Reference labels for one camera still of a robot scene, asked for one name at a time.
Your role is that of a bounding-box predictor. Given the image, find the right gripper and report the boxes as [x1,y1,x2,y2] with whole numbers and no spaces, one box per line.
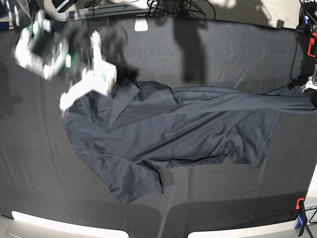
[14,24,117,114]

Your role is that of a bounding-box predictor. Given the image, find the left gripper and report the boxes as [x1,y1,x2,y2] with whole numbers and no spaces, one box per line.
[301,64,317,93]

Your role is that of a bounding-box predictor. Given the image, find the dark navy t-shirt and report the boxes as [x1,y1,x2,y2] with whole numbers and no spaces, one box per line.
[64,80,316,204]

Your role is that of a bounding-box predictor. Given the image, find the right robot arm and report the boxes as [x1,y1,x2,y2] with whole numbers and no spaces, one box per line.
[1,0,117,113]

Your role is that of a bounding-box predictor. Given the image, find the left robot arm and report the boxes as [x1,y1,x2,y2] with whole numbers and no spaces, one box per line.
[297,0,317,92]

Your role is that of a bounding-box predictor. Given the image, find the red clamp right rear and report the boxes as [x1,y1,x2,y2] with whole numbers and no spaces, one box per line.
[307,37,317,58]

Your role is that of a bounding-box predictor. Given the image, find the black table cloth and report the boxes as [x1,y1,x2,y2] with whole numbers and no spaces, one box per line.
[0,17,317,238]

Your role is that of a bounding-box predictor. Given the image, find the blue red clamp front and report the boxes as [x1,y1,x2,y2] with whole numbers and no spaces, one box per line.
[295,197,308,237]

